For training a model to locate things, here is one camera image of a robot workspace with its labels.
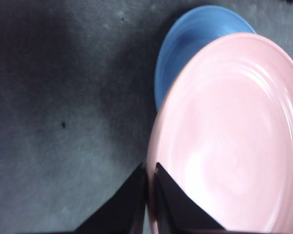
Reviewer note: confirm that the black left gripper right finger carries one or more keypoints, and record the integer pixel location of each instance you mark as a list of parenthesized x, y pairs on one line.
[(175, 209)]

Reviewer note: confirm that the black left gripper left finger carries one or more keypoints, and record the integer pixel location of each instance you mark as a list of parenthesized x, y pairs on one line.
[(119, 209)]

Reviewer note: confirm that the pink plate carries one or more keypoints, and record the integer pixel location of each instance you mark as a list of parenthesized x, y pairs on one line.
[(234, 134)]

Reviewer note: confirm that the blue plate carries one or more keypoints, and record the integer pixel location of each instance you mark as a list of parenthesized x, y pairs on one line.
[(185, 44)]

